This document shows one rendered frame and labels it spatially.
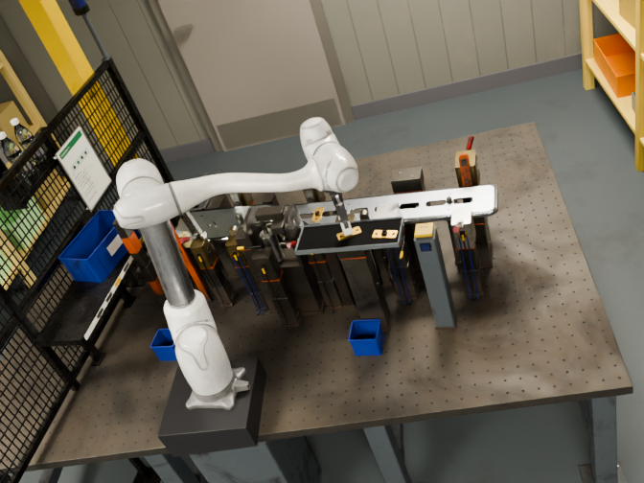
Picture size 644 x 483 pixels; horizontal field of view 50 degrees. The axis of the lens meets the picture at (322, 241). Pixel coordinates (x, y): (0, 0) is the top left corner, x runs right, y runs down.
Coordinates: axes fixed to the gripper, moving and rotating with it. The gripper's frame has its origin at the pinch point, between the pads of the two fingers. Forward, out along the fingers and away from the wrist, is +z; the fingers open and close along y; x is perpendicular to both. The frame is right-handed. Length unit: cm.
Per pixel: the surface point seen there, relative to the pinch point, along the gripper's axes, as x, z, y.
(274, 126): 9, 107, 291
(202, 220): 54, 20, 66
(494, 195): -57, 20, 11
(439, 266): -24.7, 18.7, -16.0
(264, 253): 30.6, 12.3, 17.2
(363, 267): -1.0, 16.7, -5.0
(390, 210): -17.8, 9.1, 10.8
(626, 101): -191, 96, 144
